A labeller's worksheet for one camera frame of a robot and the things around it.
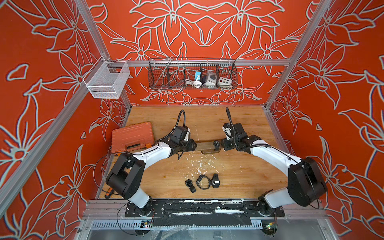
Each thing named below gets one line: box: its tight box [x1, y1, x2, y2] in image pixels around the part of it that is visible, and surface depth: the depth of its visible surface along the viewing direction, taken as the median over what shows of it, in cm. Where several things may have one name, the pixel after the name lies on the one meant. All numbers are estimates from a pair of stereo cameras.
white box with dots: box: [219, 77, 233, 86], surface depth 96 cm
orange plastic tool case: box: [111, 122, 155, 156], surface depth 97 cm
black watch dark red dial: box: [185, 179, 196, 194], surface depth 81 cm
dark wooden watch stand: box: [194, 141, 221, 154], surface depth 90 cm
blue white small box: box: [195, 71, 201, 81], surface depth 85 cm
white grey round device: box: [205, 72, 217, 86], surface depth 93 cm
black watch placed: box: [213, 140, 221, 151], surface depth 89 cm
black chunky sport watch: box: [195, 174, 211, 190], surface depth 81 cm
